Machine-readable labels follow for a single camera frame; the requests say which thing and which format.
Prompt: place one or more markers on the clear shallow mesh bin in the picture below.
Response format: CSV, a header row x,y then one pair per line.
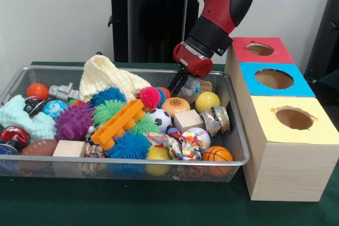
x,y
69,173

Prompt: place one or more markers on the orange toy brick round studs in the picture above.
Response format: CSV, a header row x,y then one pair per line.
x,y
117,124

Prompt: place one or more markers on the dark green table cloth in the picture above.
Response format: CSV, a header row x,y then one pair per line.
x,y
159,205

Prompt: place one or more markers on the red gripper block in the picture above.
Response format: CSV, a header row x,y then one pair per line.
x,y
193,59

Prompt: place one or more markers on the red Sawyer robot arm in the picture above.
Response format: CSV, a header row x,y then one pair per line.
x,y
217,3

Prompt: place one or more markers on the crushed clear plastic bottle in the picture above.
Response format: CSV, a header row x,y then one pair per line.
x,y
192,89

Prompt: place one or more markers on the wooden box three holes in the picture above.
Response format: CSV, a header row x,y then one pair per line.
x,y
286,162

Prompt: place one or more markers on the purple spiky ball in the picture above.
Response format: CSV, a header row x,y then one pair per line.
x,y
74,121

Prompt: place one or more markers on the small orange basketball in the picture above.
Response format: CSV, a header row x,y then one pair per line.
x,y
216,154

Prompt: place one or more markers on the small black white soccer ball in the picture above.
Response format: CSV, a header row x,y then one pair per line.
x,y
159,120

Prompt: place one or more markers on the yellow green ball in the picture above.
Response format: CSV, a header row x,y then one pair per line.
x,y
207,102

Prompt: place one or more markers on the green spiky ball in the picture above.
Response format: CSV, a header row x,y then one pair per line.
x,y
108,111
145,125

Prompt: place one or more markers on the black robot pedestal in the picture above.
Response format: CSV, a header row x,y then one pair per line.
x,y
148,30

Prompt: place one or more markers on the blue spiky ball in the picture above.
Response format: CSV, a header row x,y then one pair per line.
x,y
128,145

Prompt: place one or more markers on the cream knitted cloth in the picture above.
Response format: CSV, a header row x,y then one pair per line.
x,y
106,78

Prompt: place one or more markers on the red orange ball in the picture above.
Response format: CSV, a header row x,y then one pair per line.
x,y
36,91

